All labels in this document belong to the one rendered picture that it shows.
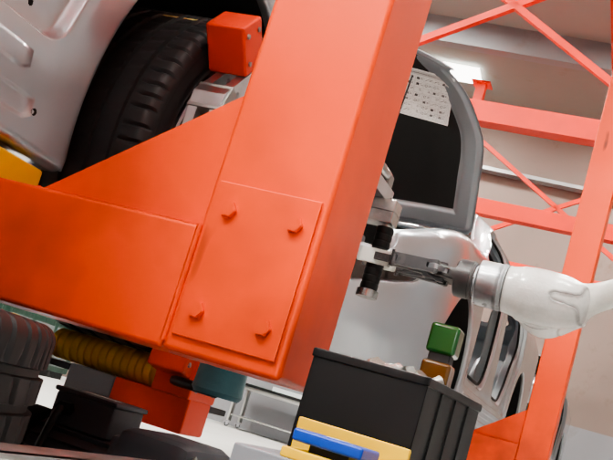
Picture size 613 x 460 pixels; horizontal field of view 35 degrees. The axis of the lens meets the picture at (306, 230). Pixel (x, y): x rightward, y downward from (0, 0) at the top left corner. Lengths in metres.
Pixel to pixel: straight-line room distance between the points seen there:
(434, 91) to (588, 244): 1.18
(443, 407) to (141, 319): 0.39
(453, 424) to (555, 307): 0.74
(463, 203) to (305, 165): 4.09
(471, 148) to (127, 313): 4.06
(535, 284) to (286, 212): 0.76
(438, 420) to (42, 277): 0.55
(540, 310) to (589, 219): 3.67
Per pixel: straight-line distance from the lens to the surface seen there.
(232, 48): 1.71
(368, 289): 1.92
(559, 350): 5.35
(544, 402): 5.32
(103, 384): 1.86
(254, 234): 1.19
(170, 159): 1.29
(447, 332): 1.30
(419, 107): 5.21
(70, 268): 1.30
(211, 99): 1.66
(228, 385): 1.65
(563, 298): 1.83
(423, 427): 1.04
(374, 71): 1.24
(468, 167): 5.21
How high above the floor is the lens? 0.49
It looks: 10 degrees up
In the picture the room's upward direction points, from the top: 17 degrees clockwise
